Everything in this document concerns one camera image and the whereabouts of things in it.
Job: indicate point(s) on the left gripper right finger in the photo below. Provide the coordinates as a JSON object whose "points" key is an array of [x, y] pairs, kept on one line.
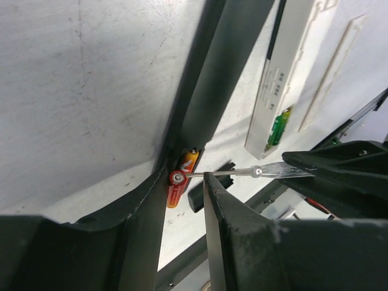
{"points": [[249, 252]]}

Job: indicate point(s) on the white remote control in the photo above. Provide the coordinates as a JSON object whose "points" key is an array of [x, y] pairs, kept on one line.
{"points": [[298, 32]]}

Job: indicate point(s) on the black battery cover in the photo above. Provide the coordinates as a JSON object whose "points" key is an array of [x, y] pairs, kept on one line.
{"points": [[196, 195]]}

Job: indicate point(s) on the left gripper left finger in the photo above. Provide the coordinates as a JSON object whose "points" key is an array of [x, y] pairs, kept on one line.
{"points": [[114, 248]]}

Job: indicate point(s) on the green battery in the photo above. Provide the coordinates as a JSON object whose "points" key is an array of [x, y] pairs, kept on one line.
{"points": [[278, 128]]}

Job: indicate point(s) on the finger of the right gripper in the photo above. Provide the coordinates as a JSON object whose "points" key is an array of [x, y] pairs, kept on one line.
{"points": [[349, 179]]}

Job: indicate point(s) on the black remote control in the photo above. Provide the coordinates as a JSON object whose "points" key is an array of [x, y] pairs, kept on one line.
{"points": [[223, 41]]}

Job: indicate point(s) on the white battery cover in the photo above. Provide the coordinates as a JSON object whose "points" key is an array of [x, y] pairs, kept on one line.
{"points": [[341, 53]]}

